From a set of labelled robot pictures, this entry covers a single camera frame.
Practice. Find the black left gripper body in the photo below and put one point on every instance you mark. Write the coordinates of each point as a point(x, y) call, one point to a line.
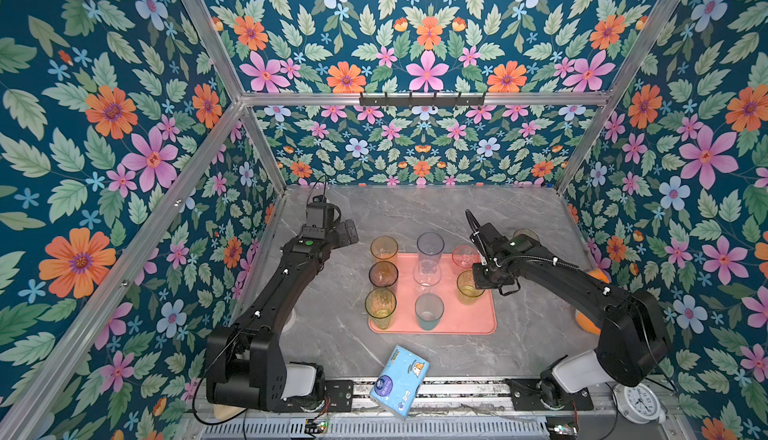
point(337, 235)

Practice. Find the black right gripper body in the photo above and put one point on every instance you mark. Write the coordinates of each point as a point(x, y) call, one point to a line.
point(486, 277)

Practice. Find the pink transparent cup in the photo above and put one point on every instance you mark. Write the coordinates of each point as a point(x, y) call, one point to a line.
point(465, 257)

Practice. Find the yellow plastic cup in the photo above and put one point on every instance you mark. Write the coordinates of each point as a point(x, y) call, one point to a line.
point(384, 249)

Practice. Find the green short cup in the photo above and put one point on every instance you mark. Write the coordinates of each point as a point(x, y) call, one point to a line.
point(468, 293)

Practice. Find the dark grey plastic cup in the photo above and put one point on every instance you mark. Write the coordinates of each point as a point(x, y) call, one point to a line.
point(384, 274)

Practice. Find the blue transparent cup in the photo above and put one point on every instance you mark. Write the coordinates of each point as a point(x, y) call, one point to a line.
point(430, 246)

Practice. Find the pink plastic tray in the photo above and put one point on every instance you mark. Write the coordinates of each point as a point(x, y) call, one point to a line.
point(458, 319)

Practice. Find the clear transparent cup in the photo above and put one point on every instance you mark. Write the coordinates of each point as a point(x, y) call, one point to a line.
point(427, 274)

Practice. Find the light green tall cup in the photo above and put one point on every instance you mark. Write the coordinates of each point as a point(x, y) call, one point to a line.
point(380, 305)

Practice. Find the teal frosted cup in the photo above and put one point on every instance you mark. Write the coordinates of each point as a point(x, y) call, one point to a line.
point(429, 309)

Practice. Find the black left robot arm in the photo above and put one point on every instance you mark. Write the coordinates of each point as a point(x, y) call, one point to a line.
point(244, 363)

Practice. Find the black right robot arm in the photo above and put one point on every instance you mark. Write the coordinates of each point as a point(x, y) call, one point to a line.
point(632, 336)

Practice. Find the amber short cup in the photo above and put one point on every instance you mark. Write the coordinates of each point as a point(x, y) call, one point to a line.
point(529, 234)

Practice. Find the orange fish plush toy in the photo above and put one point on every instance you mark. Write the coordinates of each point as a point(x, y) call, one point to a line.
point(588, 300)

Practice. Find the blue tissue pack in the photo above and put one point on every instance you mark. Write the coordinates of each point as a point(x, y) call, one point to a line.
point(397, 386)

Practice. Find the white alarm clock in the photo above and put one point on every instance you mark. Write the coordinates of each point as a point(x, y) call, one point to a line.
point(639, 404)

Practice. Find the beige sponge block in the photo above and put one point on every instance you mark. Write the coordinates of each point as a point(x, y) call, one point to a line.
point(224, 413)

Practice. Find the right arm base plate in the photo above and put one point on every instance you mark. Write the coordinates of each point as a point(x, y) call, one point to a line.
point(534, 394)

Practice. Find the black hook rail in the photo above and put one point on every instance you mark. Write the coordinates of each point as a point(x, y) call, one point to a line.
point(439, 100)

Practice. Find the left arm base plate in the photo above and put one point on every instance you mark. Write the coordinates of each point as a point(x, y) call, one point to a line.
point(338, 396)

